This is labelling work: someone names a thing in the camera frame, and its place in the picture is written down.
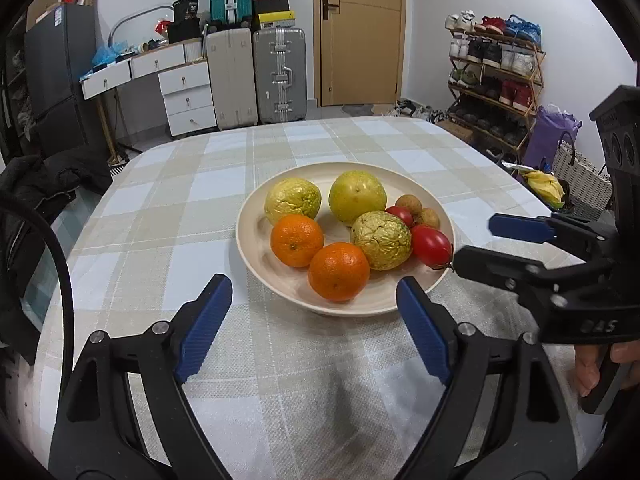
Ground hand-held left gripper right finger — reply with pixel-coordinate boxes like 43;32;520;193
396;276;586;480

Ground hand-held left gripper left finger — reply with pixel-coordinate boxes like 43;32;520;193
48;273;234;480

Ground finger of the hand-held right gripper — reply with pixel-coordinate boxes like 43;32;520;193
451;245;603;312
488;213;620;262

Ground red tomato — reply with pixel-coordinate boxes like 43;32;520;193
411;225;455;268
385;205;415;228

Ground cream round plate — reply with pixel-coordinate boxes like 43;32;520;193
235;162;456;317

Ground wrinkled golden passion fruit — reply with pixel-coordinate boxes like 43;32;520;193
350;211;413;272

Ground orange tangerine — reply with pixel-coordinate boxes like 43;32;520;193
308;242;371;303
270;214;325;268

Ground smooth yellow passion fruit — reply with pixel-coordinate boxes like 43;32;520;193
328;170;388;227

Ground wrinkled yellow-green passion fruit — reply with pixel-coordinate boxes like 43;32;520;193
264;178;322;226

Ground person's right hand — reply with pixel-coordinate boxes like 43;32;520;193
573;338;640;396

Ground white woven basket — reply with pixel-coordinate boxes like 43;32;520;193
550;132;613;208

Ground purple bag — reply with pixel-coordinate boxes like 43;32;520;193
522;104;583;171

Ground brown cardboard box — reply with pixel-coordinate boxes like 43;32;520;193
435;120;473;141

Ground scattered loose shoes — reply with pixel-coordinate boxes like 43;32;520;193
395;100;451;123

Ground row of racked shoes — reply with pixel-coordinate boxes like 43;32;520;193
445;9;546;146

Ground wooden shoe rack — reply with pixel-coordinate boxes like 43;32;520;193
445;25;547;161

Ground black jacket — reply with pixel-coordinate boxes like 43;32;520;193
0;152;113;341

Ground white drawer cabinet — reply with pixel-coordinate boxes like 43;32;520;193
158;61;218;137

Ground wooden door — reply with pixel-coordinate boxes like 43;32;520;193
312;0;407;108

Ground beige suitcase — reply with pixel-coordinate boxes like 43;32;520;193
205;27;260;131

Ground silver suitcase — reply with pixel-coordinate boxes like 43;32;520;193
251;26;307;125

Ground white desk with drawers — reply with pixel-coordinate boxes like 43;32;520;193
80;40;208;166

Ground dark grey refrigerator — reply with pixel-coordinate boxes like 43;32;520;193
23;2;118;158

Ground blue plastic bag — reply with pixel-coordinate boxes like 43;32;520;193
91;42;127;68

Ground black bag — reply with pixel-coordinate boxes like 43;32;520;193
166;17;202;44

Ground dark wardrobe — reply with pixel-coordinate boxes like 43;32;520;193
0;10;28;161

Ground yellow black box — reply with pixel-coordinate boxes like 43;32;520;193
257;10;297;31

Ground grey arched tube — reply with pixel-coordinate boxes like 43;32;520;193
108;4;175;48

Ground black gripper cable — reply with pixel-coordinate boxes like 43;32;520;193
0;194;76;386

